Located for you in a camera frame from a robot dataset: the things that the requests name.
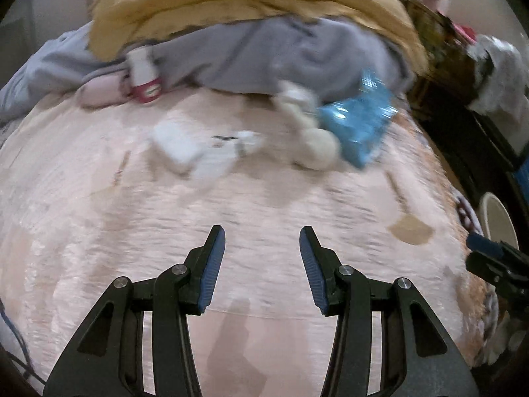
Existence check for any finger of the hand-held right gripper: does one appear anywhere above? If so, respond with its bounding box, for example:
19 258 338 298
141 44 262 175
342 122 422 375
465 250 529 299
466 232 529 266

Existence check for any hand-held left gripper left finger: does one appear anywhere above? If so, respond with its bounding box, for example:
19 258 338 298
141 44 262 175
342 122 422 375
47 224 226 397

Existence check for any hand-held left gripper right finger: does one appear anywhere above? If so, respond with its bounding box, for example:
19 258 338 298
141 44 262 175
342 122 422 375
299 226 480 397

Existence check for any brown white patterned blanket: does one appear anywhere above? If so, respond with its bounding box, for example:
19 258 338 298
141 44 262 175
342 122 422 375
448 186 513 365

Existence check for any pink fringed bedspread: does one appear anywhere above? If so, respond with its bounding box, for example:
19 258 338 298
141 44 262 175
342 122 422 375
0 89 497 397

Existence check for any cream round wad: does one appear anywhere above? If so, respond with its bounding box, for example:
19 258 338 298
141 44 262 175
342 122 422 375
291 126 342 171

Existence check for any blue snack packet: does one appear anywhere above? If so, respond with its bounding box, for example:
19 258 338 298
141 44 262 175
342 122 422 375
316 68 399 170

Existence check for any white cloth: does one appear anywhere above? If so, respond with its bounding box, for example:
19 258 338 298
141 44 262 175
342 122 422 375
467 35 529 131

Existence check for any crumpled white tissue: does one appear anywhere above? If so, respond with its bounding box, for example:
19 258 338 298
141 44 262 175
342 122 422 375
275 80 321 122

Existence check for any wooden rack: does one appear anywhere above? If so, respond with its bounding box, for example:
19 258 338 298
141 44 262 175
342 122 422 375
397 0 488 104

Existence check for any small pink cloth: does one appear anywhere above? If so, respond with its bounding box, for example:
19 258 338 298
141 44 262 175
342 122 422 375
78 76 137 108

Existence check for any pink white bottle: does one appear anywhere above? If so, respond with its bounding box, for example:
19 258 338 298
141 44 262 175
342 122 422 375
124 45 163 104

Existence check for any grey lavender garment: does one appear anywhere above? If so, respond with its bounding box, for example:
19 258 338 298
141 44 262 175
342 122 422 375
0 14 416 122

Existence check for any blue cable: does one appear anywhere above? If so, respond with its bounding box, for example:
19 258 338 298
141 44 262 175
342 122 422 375
0 298 46 385

